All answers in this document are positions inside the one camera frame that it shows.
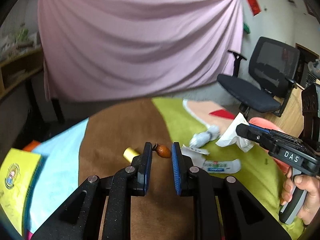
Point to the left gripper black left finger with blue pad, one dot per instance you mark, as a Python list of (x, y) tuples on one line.
[(100, 208)]

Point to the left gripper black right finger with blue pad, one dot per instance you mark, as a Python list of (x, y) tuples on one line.
[(223, 208)]

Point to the green white toothpaste tube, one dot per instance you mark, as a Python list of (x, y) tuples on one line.
[(225, 167)]

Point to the white tissue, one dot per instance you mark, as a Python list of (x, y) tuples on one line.
[(230, 136)]

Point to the person's right hand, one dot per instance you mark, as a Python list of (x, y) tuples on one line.
[(303, 182)]

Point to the wooden desk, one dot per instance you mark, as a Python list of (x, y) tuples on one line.
[(291, 121)]

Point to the coral pink bowl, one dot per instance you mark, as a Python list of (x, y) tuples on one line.
[(267, 142)]

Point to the torn white paper scrap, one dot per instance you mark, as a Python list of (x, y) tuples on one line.
[(197, 155)]

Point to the yellow cylinder scrap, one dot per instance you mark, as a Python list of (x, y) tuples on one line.
[(129, 154)]

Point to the yellow book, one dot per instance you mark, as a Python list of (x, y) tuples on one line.
[(18, 173)]

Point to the multicolour patchwork blanket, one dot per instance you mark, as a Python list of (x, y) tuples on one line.
[(161, 213)]

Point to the grey white crumpled wrapper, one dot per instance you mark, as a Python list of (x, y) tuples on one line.
[(200, 139)]

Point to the black office chair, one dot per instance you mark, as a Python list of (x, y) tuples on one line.
[(273, 66)]

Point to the wooden shelf unit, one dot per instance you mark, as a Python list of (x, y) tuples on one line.
[(17, 69)]

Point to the pink hanging sheet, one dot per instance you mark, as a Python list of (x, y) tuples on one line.
[(98, 50)]

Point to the black camera box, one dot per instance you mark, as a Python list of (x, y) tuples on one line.
[(310, 110)]

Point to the red wall paper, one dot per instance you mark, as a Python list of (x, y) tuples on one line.
[(254, 6)]

